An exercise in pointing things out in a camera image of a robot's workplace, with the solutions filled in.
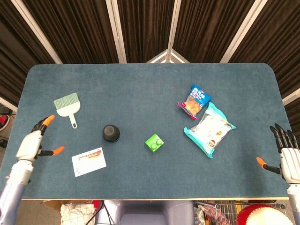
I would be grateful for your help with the green toy building block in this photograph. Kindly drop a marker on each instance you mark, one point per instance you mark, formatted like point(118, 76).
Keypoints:
point(153, 144)

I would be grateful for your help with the blue felt table mat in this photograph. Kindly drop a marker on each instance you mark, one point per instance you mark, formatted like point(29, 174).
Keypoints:
point(150, 93)

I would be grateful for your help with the white checked cloth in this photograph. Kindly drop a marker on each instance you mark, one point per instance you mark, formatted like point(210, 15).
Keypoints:
point(76, 214)

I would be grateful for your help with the white printed card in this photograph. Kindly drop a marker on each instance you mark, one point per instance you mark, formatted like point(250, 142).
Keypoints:
point(89, 164)

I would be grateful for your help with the red black shoe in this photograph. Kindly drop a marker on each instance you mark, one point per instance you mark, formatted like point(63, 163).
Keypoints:
point(3, 122)

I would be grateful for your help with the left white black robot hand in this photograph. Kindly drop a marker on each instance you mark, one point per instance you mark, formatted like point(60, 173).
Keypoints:
point(29, 145)

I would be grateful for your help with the white partition frame post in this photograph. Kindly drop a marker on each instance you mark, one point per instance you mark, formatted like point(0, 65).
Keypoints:
point(291, 96)
point(36, 31)
point(174, 23)
point(7, 103)
point(242, 31)
point(116, 31)

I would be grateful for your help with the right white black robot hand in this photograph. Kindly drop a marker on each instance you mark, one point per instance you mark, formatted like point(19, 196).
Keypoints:
point(290, 164)

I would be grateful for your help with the teal white snack bag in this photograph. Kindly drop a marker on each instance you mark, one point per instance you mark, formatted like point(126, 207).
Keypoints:
point(211, 131)

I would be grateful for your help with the pale green hand brush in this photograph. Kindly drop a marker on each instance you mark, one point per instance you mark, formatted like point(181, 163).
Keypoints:
point(66, 105)

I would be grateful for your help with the blue snack bag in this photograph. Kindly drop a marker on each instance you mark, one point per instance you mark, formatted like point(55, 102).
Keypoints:
point(195, 100)

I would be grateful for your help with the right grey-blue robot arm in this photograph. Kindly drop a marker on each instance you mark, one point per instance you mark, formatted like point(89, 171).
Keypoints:
point(294, 199)

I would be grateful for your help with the red round drum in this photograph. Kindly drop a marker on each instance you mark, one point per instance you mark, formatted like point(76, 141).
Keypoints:
point(262, 215)

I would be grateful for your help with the grey-blue robot torso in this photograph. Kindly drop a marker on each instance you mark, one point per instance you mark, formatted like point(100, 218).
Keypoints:
point(145, 213)

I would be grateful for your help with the white triangular frame base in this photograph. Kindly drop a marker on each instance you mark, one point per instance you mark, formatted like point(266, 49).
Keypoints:
point(168, 57)

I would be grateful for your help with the black round cup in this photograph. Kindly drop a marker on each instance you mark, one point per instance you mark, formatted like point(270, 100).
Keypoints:
point(110, 133)

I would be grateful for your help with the dark brown curtain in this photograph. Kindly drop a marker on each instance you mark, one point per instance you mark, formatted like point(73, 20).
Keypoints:
point(145, 28)

